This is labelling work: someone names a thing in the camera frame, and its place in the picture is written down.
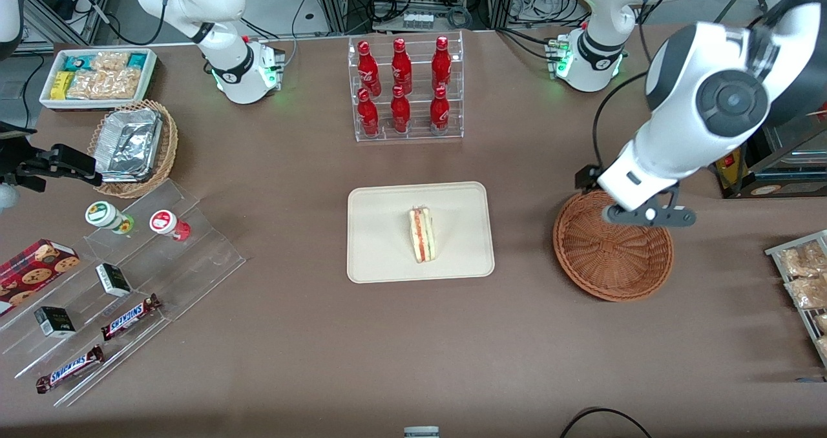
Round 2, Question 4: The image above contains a clear acrylic stepped display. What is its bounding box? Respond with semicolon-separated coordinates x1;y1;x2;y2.
0;178;247;408

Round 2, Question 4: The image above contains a stack of aluminium foil trays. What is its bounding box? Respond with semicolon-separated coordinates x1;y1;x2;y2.
96;109;163;183

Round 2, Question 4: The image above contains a red cola bottle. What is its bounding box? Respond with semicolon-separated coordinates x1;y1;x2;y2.
431;36;453;92
357;40;382;98
429;85;452;134
390;85;412;134
357;88;381;138
390;37;414;96

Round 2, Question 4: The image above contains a triangular sandwich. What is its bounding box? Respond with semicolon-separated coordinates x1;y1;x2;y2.
408;205;438;264

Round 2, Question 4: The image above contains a clear acrylic bottle rack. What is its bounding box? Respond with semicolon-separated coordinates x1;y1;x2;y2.
348;30;465;143

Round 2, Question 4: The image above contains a small black carton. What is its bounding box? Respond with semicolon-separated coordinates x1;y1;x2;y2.
96;263;133;298
34;306;78;340

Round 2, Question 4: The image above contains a black cable loop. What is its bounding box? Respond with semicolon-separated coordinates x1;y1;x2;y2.
560;406;652;438

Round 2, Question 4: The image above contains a Snickers chocolate bar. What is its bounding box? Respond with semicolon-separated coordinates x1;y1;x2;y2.
100;294;163;342
36;344;105;395

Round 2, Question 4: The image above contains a red tartan cookie box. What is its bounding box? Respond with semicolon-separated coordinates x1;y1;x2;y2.
0;239;81;317

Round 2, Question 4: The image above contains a clear bag of nuts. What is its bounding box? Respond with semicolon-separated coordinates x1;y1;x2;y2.
67;70;108;101
103;68;142;100
90;51;131;72

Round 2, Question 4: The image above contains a green lid yogurt cup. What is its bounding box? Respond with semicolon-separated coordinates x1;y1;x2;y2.
85;201;135;235

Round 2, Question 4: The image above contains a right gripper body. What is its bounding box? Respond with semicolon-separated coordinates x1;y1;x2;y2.
0;123;58;176

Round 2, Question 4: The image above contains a white rectangular snack bin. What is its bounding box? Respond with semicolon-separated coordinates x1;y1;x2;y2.
39;48;158;111

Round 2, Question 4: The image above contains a beige rectangular tray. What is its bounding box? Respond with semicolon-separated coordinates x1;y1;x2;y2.
347;181;496;284

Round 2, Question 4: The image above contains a light tan wicker basket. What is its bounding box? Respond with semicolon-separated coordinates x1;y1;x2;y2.
87;99;178;199

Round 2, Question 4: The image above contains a red lid yogurt cup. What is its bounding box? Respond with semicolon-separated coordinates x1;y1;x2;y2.
149;210;192;242

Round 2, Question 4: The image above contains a black machine with yellow labels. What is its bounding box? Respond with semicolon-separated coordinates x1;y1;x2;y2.
713;110;827;200

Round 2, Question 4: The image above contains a brown round wicker basket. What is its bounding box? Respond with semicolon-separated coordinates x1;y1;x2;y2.
552;189;675;302

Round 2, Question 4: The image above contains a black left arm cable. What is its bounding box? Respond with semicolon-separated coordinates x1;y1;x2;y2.
592;70;653;175

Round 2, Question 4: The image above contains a yellow snack packet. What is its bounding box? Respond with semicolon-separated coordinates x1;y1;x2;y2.
50;71;76;101

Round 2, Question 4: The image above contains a tray of snack bags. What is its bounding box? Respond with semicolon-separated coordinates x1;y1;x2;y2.
765;230;827;369

